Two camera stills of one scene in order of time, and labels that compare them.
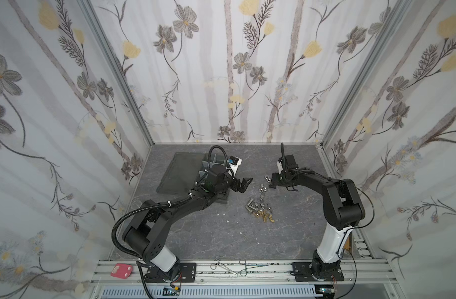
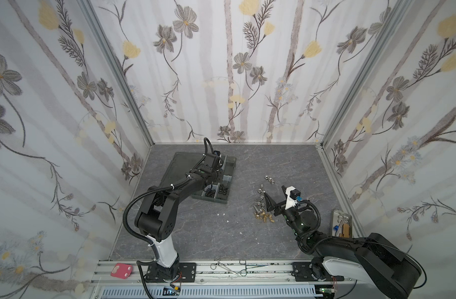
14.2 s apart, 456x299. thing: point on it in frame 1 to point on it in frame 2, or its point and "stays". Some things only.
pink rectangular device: [121, 270] stays
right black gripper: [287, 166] to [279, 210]
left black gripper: [243, 185] to [220, 173]
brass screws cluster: [265, 215] stays
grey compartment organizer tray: [184, 170] stays
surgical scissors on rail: [242, 261] stays
